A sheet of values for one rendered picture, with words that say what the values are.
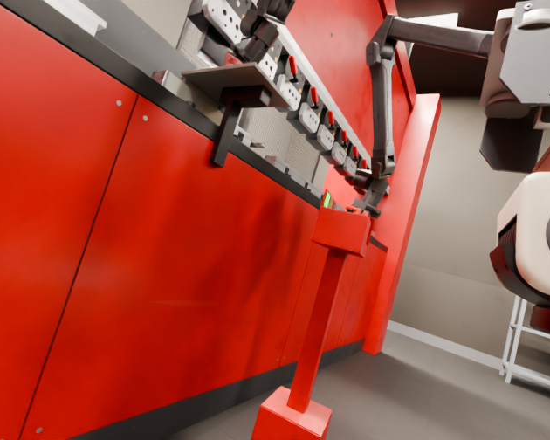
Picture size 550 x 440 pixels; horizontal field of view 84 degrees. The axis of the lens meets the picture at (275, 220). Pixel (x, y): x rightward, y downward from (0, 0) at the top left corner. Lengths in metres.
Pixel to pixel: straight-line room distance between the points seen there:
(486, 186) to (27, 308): 4.62
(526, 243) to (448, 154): 4.40
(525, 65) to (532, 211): 0.20
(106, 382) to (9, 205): 0.44
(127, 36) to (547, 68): 1.34
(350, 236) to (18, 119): 0.83
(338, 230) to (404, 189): 1.94
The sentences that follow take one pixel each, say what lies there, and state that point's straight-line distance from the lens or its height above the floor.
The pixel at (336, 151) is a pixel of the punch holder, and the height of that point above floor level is 1.20.
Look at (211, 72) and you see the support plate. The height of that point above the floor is 0.99.
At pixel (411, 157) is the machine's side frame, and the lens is 3.00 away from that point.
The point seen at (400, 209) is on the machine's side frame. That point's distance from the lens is 2.85.
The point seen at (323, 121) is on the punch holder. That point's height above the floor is 1.27.
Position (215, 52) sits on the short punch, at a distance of 1.09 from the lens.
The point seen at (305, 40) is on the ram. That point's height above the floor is 1.46.
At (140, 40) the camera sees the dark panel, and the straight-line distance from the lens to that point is 1.55.
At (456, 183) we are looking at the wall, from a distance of 4.74.
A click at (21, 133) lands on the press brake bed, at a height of 0.67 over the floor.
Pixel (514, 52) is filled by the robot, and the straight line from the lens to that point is 0.60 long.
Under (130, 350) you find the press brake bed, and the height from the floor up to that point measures 0.28.
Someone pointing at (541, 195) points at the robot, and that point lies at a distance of 0.53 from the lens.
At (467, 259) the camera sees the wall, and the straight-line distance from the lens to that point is 4.54.
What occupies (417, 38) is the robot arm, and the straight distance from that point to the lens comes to 1.14.
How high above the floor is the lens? 0.60
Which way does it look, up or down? 5 degrees up
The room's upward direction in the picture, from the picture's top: 16 degrees clockwise
